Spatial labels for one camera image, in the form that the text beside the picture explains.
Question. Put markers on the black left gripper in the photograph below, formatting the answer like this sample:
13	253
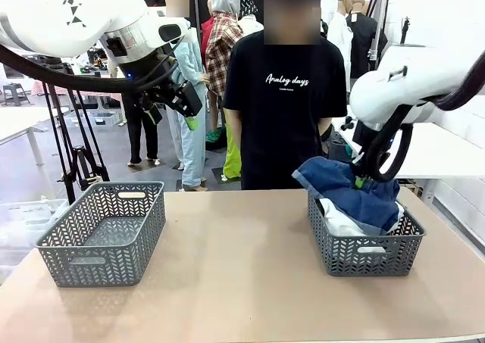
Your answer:
151	74

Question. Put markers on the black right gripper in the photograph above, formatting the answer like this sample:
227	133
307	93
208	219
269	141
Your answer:
363	138

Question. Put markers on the dark blue denim shorts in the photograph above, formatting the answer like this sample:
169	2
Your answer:
341	191

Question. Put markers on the white garment with black trim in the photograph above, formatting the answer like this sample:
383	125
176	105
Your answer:
341	222

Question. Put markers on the person's right forearm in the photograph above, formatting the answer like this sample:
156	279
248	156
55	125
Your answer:
236	131

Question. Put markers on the person's left forearm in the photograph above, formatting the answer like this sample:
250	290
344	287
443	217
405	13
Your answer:
324	131

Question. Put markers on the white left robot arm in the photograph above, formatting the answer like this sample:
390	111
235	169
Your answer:
57	17

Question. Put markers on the mannequin in cream jacket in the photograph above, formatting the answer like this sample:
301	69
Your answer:
144	142

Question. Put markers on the mannequin in blue fleece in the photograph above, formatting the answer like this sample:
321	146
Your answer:
193	157

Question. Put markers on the grey lattice plastic basket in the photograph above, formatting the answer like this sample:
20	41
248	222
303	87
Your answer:
113	229
375	239

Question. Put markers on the grey floor bins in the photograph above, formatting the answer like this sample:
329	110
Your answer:
108	117

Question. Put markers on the large white table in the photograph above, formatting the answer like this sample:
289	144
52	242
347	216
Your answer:
435	157

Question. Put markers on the mannequin in plaid hooded shirt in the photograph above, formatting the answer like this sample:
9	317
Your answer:
223	47

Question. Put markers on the mannequin in red top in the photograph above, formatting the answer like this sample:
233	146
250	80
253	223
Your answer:
206	32

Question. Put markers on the person in black t-shirt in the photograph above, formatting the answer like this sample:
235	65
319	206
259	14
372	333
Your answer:
284	131

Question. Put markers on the mannequin with patterned hat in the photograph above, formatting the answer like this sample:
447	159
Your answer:
248	4

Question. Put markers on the mannequin in black shirt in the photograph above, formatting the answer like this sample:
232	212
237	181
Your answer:
362	44

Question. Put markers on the mannequin in white shirt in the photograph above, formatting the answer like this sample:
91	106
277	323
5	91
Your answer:
339	44

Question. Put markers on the white desk with leg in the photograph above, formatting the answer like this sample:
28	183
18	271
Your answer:
22	119

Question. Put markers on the grey step stool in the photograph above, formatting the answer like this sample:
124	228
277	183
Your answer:
15	89

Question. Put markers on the black light stand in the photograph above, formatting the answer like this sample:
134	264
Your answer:
406	28

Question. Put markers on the clear plastic storage boxes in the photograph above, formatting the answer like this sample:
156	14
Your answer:
22	222

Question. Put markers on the black camera tripod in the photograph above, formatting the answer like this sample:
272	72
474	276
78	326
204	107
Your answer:
81	165

